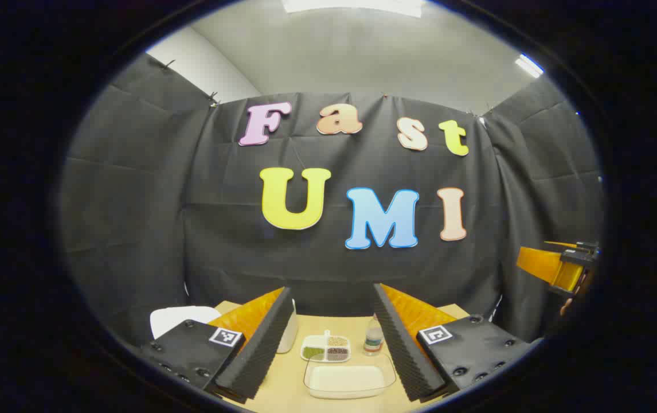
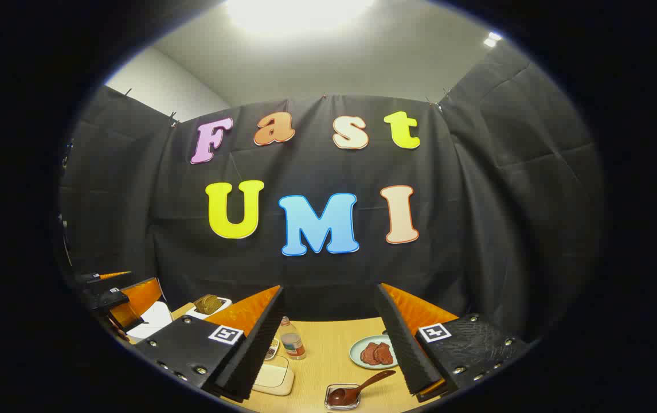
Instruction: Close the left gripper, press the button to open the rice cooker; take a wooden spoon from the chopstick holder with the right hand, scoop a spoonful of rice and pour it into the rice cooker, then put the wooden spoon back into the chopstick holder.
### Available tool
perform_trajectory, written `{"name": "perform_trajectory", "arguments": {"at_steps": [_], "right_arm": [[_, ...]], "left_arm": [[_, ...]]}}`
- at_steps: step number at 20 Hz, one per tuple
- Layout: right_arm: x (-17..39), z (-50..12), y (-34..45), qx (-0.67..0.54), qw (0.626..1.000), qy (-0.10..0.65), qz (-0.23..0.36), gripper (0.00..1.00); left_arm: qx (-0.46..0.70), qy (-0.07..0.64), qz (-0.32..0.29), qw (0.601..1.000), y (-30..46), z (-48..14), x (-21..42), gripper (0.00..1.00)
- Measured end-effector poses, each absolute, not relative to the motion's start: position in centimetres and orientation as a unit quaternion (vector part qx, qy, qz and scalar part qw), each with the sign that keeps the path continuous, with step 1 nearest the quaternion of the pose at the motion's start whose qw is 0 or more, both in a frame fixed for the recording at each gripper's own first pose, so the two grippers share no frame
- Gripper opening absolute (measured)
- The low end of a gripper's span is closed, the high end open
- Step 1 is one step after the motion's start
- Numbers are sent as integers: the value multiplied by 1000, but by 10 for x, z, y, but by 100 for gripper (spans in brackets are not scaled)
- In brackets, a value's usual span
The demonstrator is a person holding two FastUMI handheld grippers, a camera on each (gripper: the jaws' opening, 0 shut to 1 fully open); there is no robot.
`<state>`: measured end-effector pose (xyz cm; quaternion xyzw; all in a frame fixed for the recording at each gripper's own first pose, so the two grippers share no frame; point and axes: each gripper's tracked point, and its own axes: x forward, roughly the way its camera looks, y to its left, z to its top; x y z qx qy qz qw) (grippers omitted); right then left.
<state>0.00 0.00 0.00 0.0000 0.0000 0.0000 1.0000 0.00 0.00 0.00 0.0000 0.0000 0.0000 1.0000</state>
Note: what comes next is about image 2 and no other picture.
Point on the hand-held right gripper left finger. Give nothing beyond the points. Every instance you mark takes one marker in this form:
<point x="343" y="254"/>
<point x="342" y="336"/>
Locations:
<point x="248" y="355"/>

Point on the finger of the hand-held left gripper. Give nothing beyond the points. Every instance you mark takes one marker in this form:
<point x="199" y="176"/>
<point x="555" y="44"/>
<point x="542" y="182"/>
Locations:
<point x="108" y="276"/>
<point x="139" y="298"/>

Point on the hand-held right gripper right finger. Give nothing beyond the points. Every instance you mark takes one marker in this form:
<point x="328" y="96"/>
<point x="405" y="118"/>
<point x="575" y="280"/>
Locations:
<point x="406" y="344"/>

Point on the white rice cooker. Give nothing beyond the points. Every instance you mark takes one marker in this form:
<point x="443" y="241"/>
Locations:
<point x="153" y="321"/>

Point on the clear rice container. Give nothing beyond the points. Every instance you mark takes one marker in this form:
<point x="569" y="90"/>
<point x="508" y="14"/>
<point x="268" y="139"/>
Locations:
<point x="274" y="378"/>

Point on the dark wooden spoon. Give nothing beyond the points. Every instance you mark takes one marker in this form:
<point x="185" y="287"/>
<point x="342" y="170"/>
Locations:
<point x="363" y="385"/>

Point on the clear plastic water bottle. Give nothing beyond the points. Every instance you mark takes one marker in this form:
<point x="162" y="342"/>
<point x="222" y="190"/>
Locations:
<point x="292" y="341"/>

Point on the pale green plate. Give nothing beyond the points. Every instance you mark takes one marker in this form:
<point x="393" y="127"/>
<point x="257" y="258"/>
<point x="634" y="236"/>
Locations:
<point x="358" y="353"/>

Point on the white toaster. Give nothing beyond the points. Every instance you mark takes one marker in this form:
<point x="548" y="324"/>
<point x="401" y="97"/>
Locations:
<point x="222" y="303"/>

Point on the small ceiling light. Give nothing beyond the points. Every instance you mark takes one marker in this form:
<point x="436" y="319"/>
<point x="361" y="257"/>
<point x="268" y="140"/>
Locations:
<point x="492" y="39"/>

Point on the large ceiling light panel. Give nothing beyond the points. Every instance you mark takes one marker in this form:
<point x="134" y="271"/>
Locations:
<point x="300" y="14"/>

